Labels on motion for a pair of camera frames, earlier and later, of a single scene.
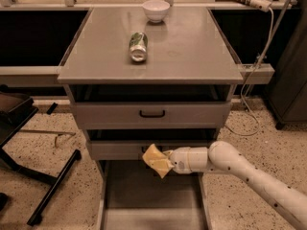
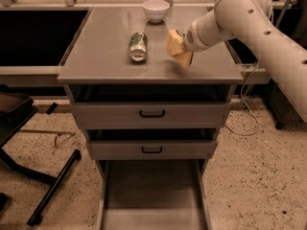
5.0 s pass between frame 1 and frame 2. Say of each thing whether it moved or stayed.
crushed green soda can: stayed
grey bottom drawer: stayed
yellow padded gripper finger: moved
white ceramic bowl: stayed
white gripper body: moved
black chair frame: stayed
